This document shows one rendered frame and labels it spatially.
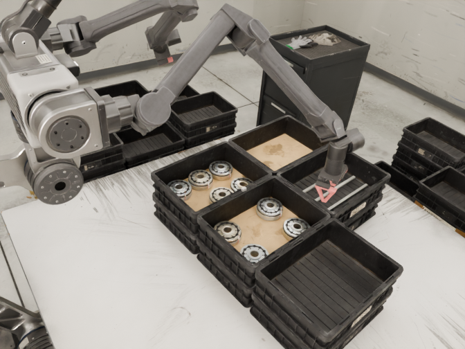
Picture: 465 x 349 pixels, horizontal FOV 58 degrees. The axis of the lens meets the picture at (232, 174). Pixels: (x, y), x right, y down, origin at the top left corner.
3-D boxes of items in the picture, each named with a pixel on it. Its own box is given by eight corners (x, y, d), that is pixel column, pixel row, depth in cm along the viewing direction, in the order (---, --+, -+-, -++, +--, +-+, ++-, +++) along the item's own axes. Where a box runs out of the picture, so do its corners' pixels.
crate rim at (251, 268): (252, 275, 132) (252, 269, 130) (194, 220, 149) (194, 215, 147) (331, 220, 154) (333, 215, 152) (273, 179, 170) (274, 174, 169)
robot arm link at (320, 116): (226, 41, 122) (245, 25, 112) (236, 30, 124) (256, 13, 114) (319, 142, 134) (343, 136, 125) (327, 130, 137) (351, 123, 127)
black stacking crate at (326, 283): (319, 361, 121) (327, 341, 114) (250, 293, 138) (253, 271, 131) (394, 290, 143) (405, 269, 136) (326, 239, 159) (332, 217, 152)
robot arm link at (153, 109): (215, 7, 121) (232, -11, 112) (248, 41, 125) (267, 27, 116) (120, 118, 104) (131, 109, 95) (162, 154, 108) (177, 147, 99)
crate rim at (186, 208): (194, 220, 149) (194, 215, 147) (149, 177, 165) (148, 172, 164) (273, 179, 170) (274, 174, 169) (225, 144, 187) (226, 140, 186)
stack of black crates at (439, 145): (455, 199, 290) (484, 145, 262) (430, 215, 275) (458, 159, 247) (407, 167, 314) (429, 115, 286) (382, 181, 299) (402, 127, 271)
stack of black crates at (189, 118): (186, 181, 283) (186, 124, 255) (165, 158, 302) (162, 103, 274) (234, 163, 303) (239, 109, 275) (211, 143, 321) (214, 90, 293)
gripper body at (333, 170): (346, 169, 139) (350, 151, 135) (337, 186, 132) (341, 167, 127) (327, 163, 141) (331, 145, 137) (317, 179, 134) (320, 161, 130)
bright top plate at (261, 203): (271, 219, 159) (271, 218, 158) (252, 206, 164) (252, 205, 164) (288, 207, 165) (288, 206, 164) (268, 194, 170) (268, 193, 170)
